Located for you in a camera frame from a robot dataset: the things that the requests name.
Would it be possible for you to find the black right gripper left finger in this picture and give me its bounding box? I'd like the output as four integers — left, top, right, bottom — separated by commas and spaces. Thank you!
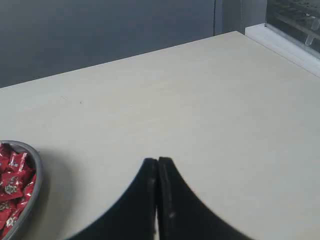
70, 158, 158, 240

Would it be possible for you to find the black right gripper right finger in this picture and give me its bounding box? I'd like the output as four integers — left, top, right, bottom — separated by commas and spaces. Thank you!
157, 157, 250, 240

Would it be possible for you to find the steel bowl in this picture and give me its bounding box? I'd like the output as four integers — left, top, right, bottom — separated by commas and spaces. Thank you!
0, 140, 44, 240

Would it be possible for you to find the pile of red candies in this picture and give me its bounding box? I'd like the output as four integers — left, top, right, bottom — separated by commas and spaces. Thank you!
0, 143, 36, 236

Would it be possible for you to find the hanging blind cord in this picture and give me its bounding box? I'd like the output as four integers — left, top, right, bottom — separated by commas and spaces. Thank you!
212, 0, 217, 36

